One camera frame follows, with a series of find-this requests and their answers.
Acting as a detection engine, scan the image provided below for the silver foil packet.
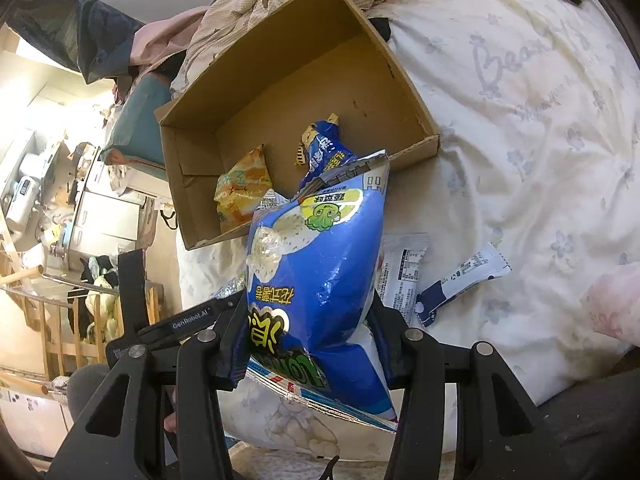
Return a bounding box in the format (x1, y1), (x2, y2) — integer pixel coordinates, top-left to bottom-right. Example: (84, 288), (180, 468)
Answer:
(212, 282), (248, 301)

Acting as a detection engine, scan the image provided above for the brown cardboard box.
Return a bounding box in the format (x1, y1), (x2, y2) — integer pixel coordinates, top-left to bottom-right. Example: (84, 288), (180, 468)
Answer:
(154, 0), (442, 252)

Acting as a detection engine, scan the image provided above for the small blue snack packet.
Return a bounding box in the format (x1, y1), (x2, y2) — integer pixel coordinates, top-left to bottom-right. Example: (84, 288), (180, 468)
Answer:
(295, 119), (358, 196)

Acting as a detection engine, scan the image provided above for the white desktop appliance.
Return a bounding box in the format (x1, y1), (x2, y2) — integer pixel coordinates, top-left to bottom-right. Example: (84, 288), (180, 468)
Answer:
(0, 160), (46, 226)

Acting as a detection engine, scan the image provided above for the white label-printed snack packet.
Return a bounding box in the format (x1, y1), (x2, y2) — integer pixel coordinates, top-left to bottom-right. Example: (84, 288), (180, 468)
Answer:
(377, 232), (431, 328)

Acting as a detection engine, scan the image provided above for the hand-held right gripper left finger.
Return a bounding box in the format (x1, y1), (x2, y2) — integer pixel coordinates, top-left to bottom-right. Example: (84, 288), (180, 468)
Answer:
(47, 305), (251, 480)

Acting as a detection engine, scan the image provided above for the dark grey cloth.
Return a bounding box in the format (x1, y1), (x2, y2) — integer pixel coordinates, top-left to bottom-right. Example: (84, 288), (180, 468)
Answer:
(537, 350), (640, 480)

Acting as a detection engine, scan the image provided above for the wooden rack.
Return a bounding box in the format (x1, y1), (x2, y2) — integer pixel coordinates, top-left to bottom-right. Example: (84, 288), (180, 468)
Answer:
(0, 260), (166, 386)

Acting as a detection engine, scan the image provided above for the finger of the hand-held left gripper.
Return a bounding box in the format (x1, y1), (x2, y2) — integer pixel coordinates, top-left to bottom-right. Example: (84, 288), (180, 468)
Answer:
(211, 291), (248, 318)

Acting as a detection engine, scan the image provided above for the white cabinet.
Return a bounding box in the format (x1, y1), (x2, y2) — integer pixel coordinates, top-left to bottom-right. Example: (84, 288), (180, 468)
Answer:
(70, 190), (143, 261)

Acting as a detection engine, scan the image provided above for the pink plush cloth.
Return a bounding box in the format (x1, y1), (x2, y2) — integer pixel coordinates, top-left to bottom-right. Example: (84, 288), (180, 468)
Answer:
(587, 265), (640, 348)

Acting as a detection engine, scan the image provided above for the navy and white snack packet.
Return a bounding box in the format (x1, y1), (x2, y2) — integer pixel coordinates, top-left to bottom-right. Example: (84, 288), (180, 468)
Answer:
(415, 241), (513, 328)

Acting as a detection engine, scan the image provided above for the beige patterned quilt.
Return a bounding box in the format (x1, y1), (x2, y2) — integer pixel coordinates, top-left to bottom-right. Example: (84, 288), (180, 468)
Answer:
(172, 0), (471, 96)

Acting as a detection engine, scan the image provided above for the teal mattress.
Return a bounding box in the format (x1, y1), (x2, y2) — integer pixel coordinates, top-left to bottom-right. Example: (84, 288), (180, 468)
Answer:
(102, 74), (176, 181)

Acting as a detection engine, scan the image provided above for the large blue chip bag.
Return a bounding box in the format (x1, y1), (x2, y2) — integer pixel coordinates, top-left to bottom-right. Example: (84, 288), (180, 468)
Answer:
(244, 149), (401, 433)

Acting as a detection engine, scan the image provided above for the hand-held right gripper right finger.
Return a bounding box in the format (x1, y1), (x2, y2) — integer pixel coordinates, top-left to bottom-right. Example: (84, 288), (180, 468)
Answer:
(367, 302), (571, 480)

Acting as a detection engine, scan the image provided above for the white floral duvet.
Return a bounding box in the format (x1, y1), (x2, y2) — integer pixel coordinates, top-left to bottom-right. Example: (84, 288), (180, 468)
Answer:
(177, 0), (640, 461)

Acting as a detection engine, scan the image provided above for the orange yellow snack packet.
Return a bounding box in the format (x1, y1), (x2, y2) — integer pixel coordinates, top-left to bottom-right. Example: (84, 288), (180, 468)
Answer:
(214, 144), (274, 233)

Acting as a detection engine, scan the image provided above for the dark plastic bag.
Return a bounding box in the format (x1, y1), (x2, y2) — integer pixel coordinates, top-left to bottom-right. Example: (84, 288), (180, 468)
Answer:
(7, 0), (146, 85)

